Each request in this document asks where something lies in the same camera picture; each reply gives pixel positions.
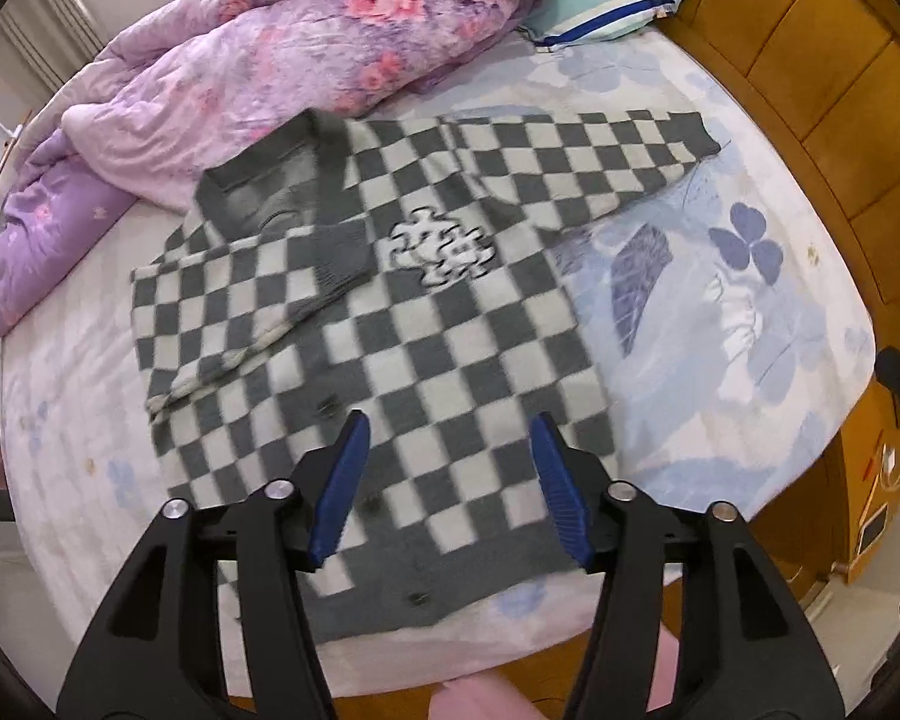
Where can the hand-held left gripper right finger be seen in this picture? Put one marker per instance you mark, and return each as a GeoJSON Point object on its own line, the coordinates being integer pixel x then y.
{"type": "Point", "coordinates": [562, 495]}

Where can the white curtain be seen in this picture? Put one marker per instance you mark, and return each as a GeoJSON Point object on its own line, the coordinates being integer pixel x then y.
{"type": "Point", "coordinates": [52, 30]}

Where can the wooden cabinet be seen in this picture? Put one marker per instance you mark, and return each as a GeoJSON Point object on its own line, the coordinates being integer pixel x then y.
{"type": "Point", "coordinates": [874, 495]}

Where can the white floral bed sheet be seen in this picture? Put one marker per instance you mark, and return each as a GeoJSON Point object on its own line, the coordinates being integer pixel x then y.
{"type": "Point", "coordinates": [720, 405]}

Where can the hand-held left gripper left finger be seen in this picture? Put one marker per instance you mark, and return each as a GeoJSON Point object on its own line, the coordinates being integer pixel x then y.
{"type": "Point", "coordinates": [341, 487]}

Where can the grey white checkered sweater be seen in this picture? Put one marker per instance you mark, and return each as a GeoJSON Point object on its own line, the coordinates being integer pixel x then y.
{"type": "Point", "coordinates": [420, 360]}

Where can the wooden headboard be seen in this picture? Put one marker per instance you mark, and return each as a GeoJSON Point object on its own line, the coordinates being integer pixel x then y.
{"type": "Point", "coordinates": [832, 90]}

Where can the purple floral quilt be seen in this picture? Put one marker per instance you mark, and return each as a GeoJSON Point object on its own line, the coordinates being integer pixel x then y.
{"type": "Point", "coordinates": [307, 37]}

